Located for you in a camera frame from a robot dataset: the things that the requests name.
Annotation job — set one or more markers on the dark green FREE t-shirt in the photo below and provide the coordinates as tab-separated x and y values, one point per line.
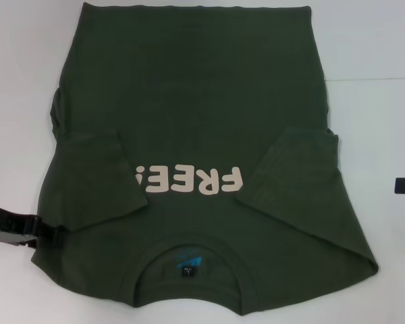
206	101

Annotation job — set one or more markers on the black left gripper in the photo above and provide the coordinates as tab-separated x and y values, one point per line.
10	222

